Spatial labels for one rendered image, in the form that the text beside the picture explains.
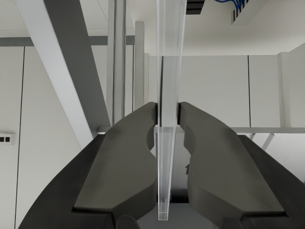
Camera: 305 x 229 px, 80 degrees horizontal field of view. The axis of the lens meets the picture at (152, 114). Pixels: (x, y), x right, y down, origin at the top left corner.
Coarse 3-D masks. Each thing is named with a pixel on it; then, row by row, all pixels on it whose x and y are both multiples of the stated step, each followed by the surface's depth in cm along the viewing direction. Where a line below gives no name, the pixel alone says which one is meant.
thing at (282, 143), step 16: (176, 128) 22; (240, 128) 21; (256, 128) 21; (272, 128) 21; (288, 128) 21; (304, 128) 21; (176, 144) 22; (272, 144) 22; (288, 144) 22; (304, 144) 22; (176, 160) 25; (288, 160) 24; (304, 160) 24; (176, 176) 27; (304, 176) 26; (176, 192) 31
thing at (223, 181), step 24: (192, 120) 10; (216, 120) 10; (192, 144) 9; (216, 144) 8; (240, 144) 8; (192, 168) 7; (216, 168) 7; (240, 168) 7; (192, 192) 7; (216, 192) 6; (240, 192) 6; (264, 192) 6; (216, 216) 7; (240, 216) 6
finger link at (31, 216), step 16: (96, 144) 8; (80, 160) 8; (64, 176) 7; (80, 176) 7; (48, 192) 6; (64, 192) 6; (32, 208) 6; (48, 208) 6; (64, 208) 6; (32, 224) 5; (48, 224) 5; (64, 224) 5; (80, 224) 5; (96, 224) 5; (112, 224) 6
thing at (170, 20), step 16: (160, 0) 8; (176, 0) 8; (160, 16) 9; (176, 16) 9; (160, 32) 9; (176, 32) 9; (160, 48) 10; (176, 48) 10; (160, 64) 10; (176, 64) 10; (160, 80) 11; (176, 80) 11; (160, 96) 12; (176, 96) 12; (160, 112) 13; (176, 112) 13; (160, 128) 14; (160, 144) 15; (160, 160) 17; (160, 176) 18; (160, 192) 21; (160, 208) 24
